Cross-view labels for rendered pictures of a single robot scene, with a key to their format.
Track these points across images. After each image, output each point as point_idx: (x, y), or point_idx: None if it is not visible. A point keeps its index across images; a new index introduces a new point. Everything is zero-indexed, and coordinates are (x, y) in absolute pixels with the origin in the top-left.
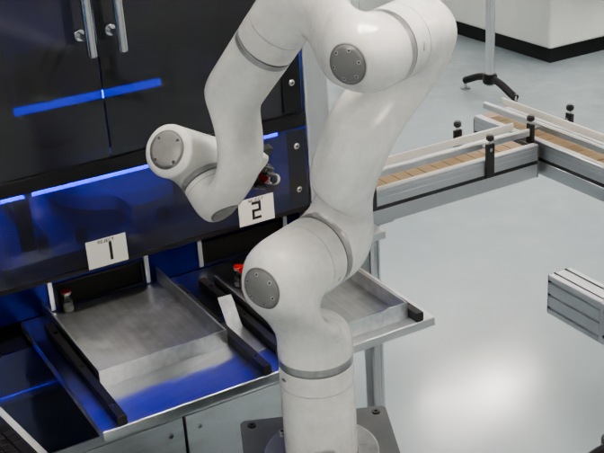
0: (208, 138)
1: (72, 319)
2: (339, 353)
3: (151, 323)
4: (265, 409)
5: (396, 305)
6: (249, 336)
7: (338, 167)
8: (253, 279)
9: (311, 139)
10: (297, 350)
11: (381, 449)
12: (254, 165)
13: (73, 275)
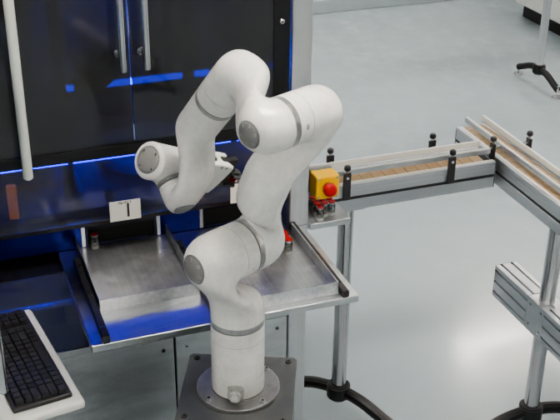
0: None
1: (95, 256)
2: (249, 320)
3: (150, 267)
4: None
5: (332, 282)
6: None
7: (250, 196)
8: (188, 262)
9: None
10: (219, 314)
11: (281, 391)
12: (205, 180)
13: (97, 224)
